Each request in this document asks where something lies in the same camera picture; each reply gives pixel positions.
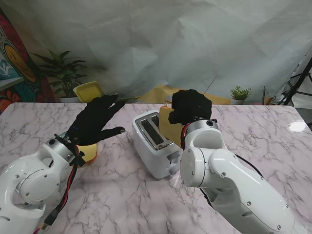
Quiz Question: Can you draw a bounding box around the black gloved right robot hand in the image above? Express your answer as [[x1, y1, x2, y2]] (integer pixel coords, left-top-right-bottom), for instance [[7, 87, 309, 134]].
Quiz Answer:
[[168, 89, 213, 125]]

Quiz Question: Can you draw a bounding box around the red black left arm cable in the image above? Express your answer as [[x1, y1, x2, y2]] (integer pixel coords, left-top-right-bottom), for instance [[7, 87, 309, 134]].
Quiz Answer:
[[31, 143, 85, 231]]

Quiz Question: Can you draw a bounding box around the red black arm cable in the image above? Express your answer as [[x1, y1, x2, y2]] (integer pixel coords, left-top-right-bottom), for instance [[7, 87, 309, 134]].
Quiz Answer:
[[31, 143, 85, 231], [179, 121, 193, 149]]

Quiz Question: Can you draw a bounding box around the large leafy potted plant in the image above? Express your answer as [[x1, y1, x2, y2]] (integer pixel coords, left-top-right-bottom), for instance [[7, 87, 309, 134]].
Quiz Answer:
[[30, 50, 88, 103]]

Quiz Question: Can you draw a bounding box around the yellow toy toast slice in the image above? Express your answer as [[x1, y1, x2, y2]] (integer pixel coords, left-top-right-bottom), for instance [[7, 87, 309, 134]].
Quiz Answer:
[[158, 106, 183, 148], [74, 142, 98, 165]]

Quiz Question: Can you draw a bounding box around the red black right arm cable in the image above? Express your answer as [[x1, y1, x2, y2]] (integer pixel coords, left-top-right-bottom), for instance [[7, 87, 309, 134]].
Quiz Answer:
[[179, 121, 193, 149]]

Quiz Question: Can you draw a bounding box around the colourful mural banner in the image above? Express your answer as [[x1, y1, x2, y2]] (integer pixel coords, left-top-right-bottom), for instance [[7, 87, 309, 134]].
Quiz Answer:
[[0, 7, 56, 115]]

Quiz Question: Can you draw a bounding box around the white backdrop sheet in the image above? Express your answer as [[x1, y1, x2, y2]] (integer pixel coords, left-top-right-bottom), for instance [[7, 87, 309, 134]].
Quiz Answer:
[[0, 0, 312, 104]]

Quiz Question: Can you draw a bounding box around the yellow plastic chair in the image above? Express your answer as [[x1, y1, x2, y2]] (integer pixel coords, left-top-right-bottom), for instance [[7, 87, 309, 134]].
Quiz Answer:
[[73, 81, 110, 103]]

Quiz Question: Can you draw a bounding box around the black tripod stand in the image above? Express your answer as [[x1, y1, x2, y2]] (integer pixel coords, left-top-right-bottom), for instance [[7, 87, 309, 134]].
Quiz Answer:
[[282, 52, 312, 106]]

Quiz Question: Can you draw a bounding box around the small green potted plant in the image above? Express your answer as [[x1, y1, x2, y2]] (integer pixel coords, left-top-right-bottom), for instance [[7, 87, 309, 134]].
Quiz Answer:
[[230, 85, 252, 105]]

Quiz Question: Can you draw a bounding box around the white two-slot toaster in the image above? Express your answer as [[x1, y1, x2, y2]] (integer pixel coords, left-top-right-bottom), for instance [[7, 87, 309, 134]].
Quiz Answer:
[[132, 109, 182, 180]]

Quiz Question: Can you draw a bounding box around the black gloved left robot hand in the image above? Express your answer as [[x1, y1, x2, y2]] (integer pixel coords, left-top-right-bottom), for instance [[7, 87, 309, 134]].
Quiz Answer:
[[65, 94, 126, 146]]

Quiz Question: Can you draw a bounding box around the open silver laptop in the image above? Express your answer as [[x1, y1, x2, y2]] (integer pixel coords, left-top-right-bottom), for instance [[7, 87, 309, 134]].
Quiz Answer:
[[164, 75, 217, 105]]

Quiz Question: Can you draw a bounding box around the yellow table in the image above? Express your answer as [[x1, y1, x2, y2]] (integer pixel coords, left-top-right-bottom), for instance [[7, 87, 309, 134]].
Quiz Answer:
[[140, 84, 231, 105]]

